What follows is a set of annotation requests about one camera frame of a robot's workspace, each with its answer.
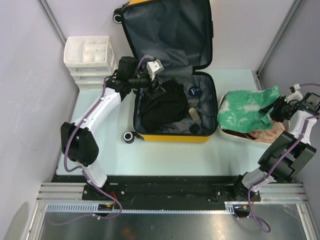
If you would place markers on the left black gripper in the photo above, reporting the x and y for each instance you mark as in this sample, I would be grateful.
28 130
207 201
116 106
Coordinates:
159 83

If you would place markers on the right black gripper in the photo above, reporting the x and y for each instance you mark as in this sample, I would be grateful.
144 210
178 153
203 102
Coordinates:
274 108

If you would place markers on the pink patterned cloth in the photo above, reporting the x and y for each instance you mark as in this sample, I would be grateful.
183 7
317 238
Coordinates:
268 135

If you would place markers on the green cloth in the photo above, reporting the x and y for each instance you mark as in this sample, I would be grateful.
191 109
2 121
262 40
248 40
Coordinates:
239 111

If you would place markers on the black drawstring shorts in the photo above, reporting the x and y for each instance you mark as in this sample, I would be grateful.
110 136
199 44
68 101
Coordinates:
167 108

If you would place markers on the rust brown cloth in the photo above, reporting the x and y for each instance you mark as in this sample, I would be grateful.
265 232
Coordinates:
238 134

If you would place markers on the dark blue round tin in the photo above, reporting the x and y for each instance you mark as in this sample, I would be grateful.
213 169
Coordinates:
195 91

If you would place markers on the small beige bottle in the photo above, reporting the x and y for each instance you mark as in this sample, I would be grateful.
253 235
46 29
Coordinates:
194 114

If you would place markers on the yellow Pikachu hard-shell suitcase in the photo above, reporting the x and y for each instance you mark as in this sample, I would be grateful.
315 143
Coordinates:
180 34

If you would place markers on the white plastic drawer organizer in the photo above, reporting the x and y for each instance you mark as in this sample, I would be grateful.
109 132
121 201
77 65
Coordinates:
89 60

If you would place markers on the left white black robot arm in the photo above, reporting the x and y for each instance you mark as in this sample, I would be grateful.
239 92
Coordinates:
78 143

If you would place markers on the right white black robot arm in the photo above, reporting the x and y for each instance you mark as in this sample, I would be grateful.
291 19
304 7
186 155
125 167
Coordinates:
290 152

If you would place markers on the white plastic tray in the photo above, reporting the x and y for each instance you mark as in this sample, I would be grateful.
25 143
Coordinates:
239 118

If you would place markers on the black round cap container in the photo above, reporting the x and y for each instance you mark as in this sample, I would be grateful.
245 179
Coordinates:
195 128

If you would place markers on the light blue table mat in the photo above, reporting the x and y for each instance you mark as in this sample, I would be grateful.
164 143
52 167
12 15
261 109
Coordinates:
216 157

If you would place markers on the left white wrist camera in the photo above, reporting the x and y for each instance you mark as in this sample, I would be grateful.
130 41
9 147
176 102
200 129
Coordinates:
153 68

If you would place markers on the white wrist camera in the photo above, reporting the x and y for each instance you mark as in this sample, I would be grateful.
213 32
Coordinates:
153 68
295 94

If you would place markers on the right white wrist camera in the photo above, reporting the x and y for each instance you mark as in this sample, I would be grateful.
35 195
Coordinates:
295 94

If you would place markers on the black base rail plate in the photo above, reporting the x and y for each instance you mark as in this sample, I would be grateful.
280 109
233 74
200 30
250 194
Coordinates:
161 192

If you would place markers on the grey slotted cable duct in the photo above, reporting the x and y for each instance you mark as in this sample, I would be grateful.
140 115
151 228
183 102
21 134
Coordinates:
101 208

